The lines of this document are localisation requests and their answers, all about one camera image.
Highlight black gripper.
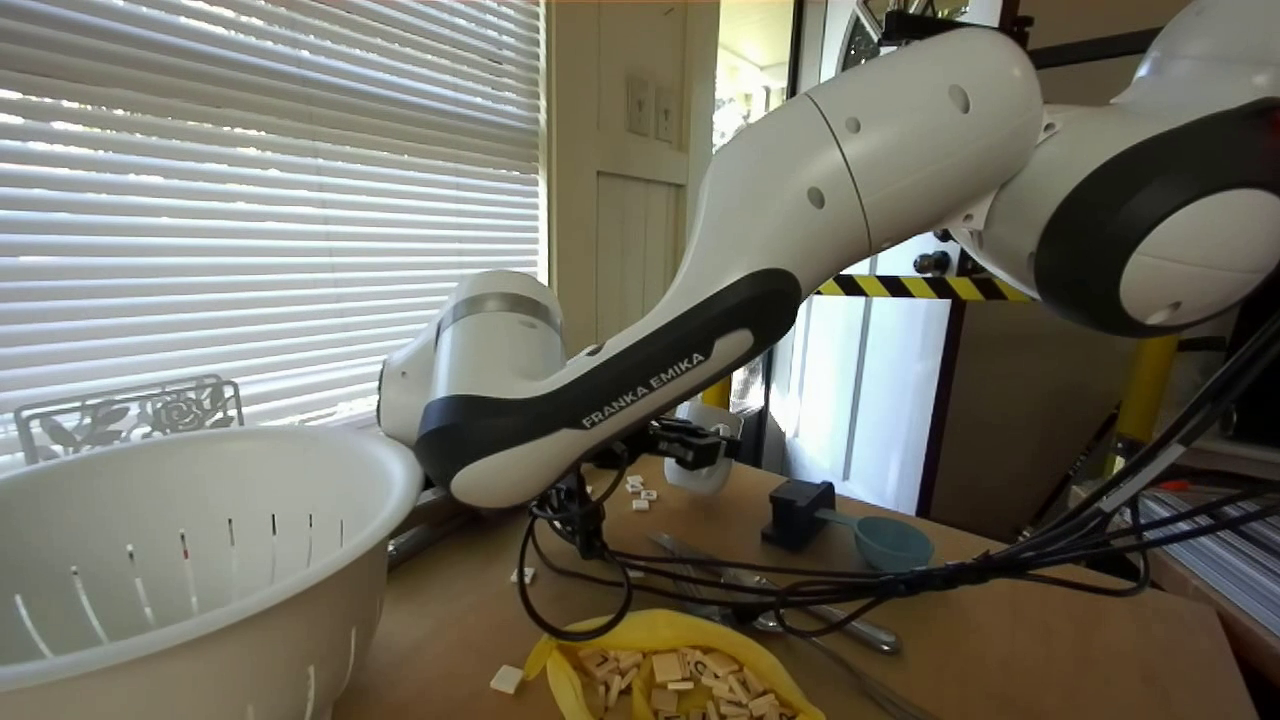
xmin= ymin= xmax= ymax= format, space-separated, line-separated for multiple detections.
xmin=647 ymin=413 xmax=732 ymax=470

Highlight white plastic colander bowl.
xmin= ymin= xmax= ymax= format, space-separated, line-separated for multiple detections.
xmin=0 ymin=422 xmax=429 ymax=720

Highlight small black box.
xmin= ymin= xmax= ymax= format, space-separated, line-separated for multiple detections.
xmin=759 ymin=474 xmax=840 ymax=556

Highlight silver spoon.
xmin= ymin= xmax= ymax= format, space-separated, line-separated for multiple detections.
xmin=714 ymin=566 xmax=942 ymax=720

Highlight yellow pouch of letter tiles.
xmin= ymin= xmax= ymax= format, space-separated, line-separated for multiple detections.
xmin=522 ymin=604 xmax=827 ymax=720

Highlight yellow black striped barrier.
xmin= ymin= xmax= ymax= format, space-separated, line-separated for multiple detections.
xmin=696 ymin=270 xmax=1183 ymax=456

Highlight grey metal bar tool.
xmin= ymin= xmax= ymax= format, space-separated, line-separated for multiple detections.
xmin=382 ymin=511 xmax=463 ymax=573

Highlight brown board panel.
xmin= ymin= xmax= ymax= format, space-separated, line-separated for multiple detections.
xmin=927 ymin=296 xmax=1136 ymax=539

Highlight wide white window blinds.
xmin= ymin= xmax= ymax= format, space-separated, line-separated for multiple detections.
xmin=0 ymin=0 xmax=550 ymax=470

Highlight ornate metal rack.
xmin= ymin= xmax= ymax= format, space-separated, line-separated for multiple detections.
xmin=12 ymin=372 xmax=249 ymax=480

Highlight white light switch plate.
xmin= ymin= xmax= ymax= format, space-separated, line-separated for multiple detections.
xmin=619 ymin=68 xmax=692 ymax=151

